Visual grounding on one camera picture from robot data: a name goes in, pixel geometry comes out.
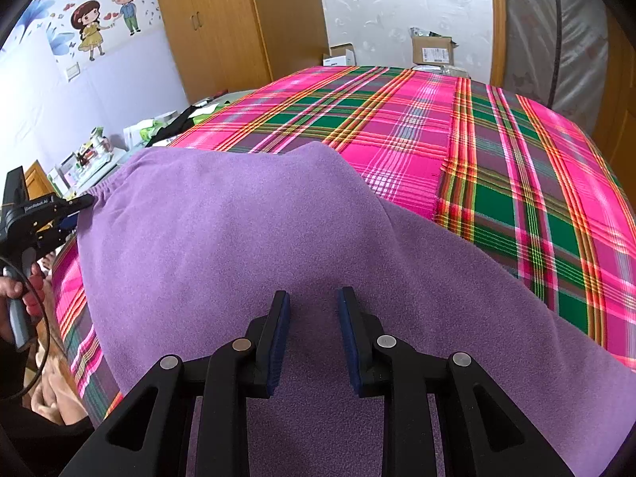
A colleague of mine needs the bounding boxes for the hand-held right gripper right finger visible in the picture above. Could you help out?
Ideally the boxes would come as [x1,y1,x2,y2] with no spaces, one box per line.
[339,287,574,477]

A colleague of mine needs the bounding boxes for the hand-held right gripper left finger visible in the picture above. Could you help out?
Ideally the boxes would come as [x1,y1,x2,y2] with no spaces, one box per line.
[60,291,291,477]

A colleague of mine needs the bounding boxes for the purple fleece pants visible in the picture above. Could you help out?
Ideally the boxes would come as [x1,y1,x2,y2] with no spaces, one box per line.
[74,142,636,477]

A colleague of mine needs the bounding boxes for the person's left hand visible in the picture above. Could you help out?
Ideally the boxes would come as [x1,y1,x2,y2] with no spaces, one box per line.
[0,258,48,343]

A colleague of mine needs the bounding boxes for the group of bottles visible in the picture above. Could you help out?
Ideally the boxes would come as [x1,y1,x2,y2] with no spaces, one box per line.
[47,126,127,194]

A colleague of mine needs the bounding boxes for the small white box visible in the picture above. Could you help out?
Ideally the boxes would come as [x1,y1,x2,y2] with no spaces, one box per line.
[123,124,150,150]

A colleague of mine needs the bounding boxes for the green tissue pack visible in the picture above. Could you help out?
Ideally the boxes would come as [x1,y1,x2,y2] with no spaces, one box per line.
[139,116,175,143]

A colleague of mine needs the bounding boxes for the black cloth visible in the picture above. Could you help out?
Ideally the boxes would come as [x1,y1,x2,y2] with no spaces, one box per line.
[146,104,200,147]

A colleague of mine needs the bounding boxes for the brown fuzzy blanket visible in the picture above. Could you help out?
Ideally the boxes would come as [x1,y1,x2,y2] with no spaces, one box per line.
[27,328,93,425]

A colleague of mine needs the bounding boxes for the person's dark clothing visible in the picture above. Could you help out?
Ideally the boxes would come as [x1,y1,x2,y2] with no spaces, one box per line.
[0,308,95,477]

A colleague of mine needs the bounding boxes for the pink plaid bed sheet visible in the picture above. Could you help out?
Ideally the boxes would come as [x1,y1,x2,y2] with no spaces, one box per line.
[52,64,636,418]

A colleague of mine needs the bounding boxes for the wooden wardrobe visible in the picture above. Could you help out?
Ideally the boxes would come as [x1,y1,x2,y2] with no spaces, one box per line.
[149,0,329,105]

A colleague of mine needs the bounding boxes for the white cardboard box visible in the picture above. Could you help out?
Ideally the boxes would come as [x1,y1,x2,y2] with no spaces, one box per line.
[323,44,356,66]

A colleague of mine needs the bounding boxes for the silver bag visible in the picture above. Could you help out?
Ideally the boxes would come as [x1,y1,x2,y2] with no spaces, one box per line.
[412,64,470,79]

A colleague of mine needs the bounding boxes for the brown cardboard box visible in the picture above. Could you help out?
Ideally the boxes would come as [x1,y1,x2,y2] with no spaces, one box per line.
[410,27,458,66]

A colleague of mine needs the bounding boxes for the clear plastic door curtain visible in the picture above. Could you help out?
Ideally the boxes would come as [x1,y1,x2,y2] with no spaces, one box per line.
[504,0,611,120]

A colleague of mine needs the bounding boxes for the wooden door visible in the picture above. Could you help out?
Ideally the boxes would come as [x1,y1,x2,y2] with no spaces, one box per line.
[593,5,636,170]

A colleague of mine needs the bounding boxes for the cartoon wall sticker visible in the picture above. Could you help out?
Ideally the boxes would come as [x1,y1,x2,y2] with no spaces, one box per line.
[0,0,165,63]

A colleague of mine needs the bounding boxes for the wooden door frame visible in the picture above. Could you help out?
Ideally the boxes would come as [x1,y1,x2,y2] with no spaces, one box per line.
[487,0,508,87]

